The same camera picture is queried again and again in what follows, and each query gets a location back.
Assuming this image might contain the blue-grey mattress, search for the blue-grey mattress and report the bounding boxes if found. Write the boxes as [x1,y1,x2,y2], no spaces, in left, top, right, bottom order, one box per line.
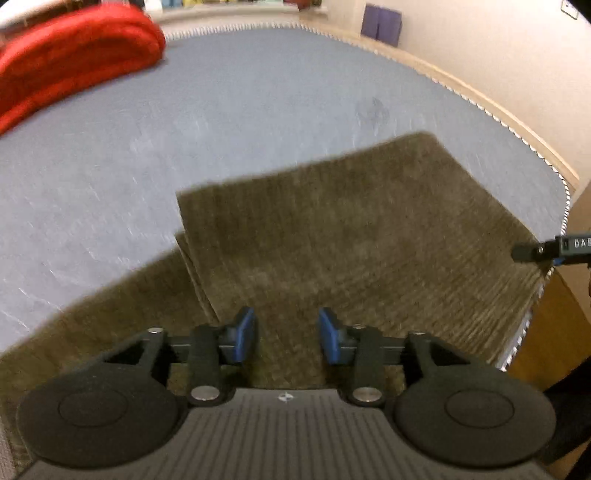
[0,25,572,352]

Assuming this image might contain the person's dark clothing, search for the person's dark clothing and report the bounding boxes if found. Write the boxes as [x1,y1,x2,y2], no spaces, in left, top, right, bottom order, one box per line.
[538,369,591,469]

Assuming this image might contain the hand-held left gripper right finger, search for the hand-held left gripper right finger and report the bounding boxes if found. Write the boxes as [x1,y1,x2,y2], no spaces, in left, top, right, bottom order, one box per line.
[318,307,478,408]

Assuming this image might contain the red folded blanket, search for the red folded blanket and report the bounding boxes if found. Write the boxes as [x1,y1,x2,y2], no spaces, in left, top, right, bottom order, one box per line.
[0,4,167,137]

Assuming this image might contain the olive green towel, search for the olive green towel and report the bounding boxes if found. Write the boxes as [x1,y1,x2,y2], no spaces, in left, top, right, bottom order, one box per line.
[0,131,555,464]

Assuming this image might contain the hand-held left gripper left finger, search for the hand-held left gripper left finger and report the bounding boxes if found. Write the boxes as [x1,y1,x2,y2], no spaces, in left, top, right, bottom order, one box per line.
[102,307,258,408]

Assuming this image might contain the purple box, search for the purple box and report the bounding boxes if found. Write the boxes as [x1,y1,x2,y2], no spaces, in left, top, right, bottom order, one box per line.
[360,4,403,48]

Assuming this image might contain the beige bed frame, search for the beige bed frame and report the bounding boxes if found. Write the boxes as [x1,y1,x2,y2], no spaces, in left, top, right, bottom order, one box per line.
[161,14,581,188]

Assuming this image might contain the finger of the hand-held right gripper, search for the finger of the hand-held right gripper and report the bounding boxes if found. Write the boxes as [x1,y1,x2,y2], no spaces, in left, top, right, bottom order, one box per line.
[511,234,591,267]

